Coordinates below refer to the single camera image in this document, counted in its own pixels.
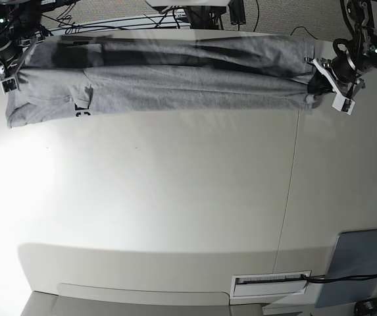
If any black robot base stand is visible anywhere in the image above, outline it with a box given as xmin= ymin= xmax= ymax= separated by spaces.
xmin=182 ymin=6 xmax=229 ymax=30

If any blue-grey tablet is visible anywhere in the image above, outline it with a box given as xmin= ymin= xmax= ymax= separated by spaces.
xmin=314 ymin=229 xmax=377 ymax=309

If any black cable over tablet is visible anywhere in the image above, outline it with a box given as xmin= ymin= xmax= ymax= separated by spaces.
xmin=301 ymin=271 xmax=377 ymax=284

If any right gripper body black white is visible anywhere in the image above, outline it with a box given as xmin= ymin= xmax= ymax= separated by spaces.
xmin=0 ymin=36 xmax=40 ymax=81

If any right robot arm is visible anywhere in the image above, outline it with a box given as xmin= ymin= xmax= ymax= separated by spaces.
xmin=0 ymin=1 xmax=47 ymax=83

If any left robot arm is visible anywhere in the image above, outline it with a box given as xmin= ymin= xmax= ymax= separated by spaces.
xmin=320 ymin=1 xmax=377 ymax=98

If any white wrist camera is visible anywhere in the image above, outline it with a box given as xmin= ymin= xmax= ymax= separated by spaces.
xmin=332 ymin=94 xmax=355 ymax=115
xmin=1 ymin=76 xmax=18 ymax=94

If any black cable on table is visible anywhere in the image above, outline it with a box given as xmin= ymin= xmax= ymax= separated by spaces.
xmin=289 ymin=26 xmax=314 ymax=39

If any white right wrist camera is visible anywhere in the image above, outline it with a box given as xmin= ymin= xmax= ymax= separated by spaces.
xmin=1 ymin=76 xmax=18 ymax=94

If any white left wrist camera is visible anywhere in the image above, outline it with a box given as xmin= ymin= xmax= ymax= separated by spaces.
xmin=332 ymin=94 xmax=355 ymax=115

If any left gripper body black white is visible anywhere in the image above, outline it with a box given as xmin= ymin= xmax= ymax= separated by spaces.
xmin=305 ymin=56 xmax=366 ymax=99

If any grey T-shirt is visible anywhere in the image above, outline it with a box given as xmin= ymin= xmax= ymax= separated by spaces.
xmin=5 ymin=36 xmax=315 ymax=128

